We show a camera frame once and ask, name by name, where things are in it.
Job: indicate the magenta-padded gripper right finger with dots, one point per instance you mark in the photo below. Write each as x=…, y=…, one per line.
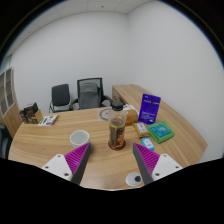
x=148, y=160

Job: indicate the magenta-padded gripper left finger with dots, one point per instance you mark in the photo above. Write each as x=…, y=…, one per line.
x=76, y=160

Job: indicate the clear bottle with dark label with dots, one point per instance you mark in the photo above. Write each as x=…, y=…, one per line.
x=116, y=133

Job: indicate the small blue box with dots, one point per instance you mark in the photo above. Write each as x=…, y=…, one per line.
x=147, y=144

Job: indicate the white mug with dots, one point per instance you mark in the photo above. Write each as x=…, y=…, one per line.
x=79, y=137

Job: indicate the green flat box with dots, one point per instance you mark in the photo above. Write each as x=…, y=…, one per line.
x=160, y=132

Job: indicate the small tan packet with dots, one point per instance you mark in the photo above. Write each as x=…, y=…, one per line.
x=141, y=129

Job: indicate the orange-brown box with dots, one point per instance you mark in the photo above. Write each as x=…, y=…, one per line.
x=131, y=116

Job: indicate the green and purple leaflet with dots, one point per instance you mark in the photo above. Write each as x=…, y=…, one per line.
x=48, y=120

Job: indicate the purple pouch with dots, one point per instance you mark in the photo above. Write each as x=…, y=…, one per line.
x=149, y=109

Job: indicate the grey backpack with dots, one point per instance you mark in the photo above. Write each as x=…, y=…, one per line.
x=89, y=95

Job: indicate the dark glossy box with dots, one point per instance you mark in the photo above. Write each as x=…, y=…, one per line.
x=30, y=108

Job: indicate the wooden side desk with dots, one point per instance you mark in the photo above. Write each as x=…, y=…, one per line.
x=125, y=91

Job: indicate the dark armchair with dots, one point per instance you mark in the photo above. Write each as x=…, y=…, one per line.
x=4, y=143

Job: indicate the wooden cabinet with glass doors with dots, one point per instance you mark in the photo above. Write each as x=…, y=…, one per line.
x=11, y=120

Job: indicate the black mesh office chair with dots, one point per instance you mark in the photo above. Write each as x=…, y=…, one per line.
x=89, y=79

